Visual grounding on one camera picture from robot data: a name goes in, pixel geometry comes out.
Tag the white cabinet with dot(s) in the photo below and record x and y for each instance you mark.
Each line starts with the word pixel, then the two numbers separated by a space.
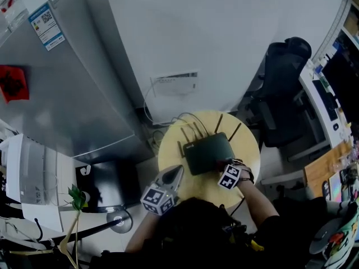
pixel 16 164

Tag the orange wooden desk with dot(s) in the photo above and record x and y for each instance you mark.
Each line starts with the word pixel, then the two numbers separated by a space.
pixel 317 172

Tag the black office chair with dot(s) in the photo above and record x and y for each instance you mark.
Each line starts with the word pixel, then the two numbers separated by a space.
pixel 280 94

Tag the white blue label sticker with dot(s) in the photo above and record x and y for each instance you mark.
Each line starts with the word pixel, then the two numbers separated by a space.
pixel 46 27

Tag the white desk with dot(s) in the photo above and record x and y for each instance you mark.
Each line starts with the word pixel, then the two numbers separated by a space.
pixel 317 113

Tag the colourful patterned bag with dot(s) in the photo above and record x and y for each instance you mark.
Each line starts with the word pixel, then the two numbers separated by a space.
pixel 345 240

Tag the white shelving unit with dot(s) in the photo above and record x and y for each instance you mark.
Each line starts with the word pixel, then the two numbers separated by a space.
pixel 350 18

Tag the green potted plant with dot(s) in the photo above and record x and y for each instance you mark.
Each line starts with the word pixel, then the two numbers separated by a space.
pixel 77 197

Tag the person's black shirt torso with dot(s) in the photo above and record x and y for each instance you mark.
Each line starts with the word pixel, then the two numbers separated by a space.
pixel 280 234

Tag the black router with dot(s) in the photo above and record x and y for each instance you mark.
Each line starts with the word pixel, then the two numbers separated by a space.
pixel 207 153

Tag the black keyboard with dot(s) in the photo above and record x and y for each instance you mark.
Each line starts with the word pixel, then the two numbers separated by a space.
pixel 325 99

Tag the silver refrigerator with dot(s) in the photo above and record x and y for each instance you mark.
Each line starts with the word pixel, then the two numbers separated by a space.
pixel 70 94

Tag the brown cloth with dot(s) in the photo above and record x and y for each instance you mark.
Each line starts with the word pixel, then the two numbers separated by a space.
pixel 224 163

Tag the person's right forearm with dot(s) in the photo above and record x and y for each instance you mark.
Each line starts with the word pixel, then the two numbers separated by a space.
pixel 258 203

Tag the black monitor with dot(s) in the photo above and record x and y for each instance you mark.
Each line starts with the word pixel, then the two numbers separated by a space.
pixel 345 83

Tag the grey round cap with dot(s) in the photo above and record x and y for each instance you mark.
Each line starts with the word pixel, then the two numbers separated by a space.
pixel 325 234

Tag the red paper decoration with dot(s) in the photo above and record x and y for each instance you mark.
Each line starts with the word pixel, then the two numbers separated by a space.
pixel 12 84

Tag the rainbow coloured notebook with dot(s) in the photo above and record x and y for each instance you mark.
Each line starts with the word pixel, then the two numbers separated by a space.
pixel 335 188

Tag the black coat rack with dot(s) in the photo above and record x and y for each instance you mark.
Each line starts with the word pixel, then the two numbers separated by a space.
pixel 119 221

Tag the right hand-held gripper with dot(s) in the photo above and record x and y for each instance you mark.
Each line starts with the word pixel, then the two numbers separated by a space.
pixel 230 176

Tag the round wooden side table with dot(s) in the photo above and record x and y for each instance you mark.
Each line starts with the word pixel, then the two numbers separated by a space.
pixel 204 189

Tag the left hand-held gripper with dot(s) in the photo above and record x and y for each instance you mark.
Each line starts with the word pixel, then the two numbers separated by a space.
pixel 152 197

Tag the person's left forearm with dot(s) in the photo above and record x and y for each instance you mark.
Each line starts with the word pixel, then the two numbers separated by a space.
pixel 140 231

